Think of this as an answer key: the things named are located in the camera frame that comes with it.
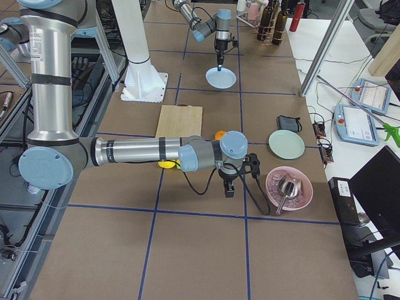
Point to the pink cup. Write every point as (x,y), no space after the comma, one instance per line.
(252,13)

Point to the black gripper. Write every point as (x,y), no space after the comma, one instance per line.
(227,175)
(221,45)

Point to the wooden cutting board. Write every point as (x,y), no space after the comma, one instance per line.
(179,121)

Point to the orange fruit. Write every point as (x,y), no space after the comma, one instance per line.
(219,134)

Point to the aluminium frame post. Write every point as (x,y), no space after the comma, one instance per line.
(332,31)

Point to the white cup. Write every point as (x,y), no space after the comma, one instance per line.
(241,6)

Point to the mint green plate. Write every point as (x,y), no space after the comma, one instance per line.
(286,144)

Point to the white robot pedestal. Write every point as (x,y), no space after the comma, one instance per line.
(142,82)

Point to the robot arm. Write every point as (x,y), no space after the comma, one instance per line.
(219,24)
(56,154)

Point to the black computer monitor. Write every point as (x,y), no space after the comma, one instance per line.
(376,188)

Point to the pink bowl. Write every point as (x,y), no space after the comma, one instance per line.
(301,201)

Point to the dark glass wine bottle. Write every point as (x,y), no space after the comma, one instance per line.
(265,19)

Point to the light blue plate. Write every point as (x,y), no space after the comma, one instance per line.
(220,78)

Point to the teach pendant tablet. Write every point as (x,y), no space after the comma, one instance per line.
(372,95)
(353,125)

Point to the metal scoop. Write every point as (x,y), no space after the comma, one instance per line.
(289,188)

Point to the green tipped reach stick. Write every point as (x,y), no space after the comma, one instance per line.
(392,132)

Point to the copper wire bottle rack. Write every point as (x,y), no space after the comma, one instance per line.
(268,34)

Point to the black box device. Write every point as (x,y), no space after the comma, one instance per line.
(343,201)

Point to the red cylinder bottle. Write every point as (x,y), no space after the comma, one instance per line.
(298,13)

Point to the white wire cup rack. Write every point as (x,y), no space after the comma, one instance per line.
(243,16)

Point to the black folded cloth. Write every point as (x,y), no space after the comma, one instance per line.
(289,123)

